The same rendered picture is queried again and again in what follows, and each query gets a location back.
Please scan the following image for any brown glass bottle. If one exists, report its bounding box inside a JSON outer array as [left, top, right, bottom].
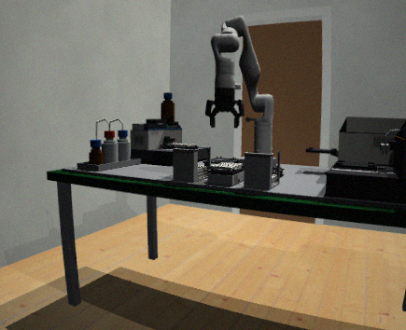
[[161, 103, 175, 121], [89, 153, 104, 165]]

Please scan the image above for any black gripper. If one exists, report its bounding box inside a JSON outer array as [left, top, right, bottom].
[[205, 88, 245, 128]]

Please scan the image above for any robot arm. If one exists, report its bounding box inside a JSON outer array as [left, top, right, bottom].
[[211, 16, 273, 154]]

